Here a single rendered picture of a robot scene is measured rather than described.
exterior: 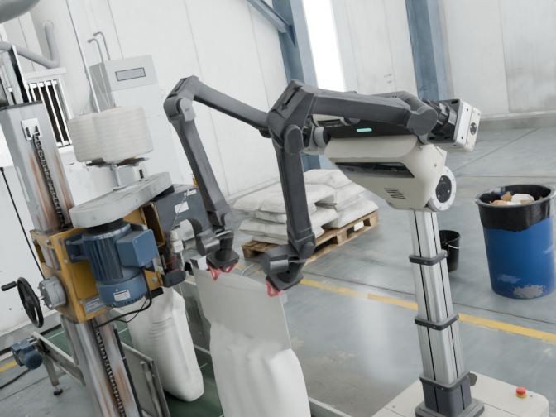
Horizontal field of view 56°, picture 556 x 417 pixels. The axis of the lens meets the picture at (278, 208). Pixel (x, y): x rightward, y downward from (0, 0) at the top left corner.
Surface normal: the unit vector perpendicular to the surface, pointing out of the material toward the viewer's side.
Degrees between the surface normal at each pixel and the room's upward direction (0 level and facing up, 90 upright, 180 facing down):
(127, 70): 90
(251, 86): 90
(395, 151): 40
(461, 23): 90
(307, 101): 116
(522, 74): 90
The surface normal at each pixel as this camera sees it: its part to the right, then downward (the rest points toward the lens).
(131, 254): -0.40, 0.30
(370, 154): -0.64, -0.53
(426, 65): -0.72, 0.31
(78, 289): 0.66, 0.05
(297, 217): 0.38, 0.57
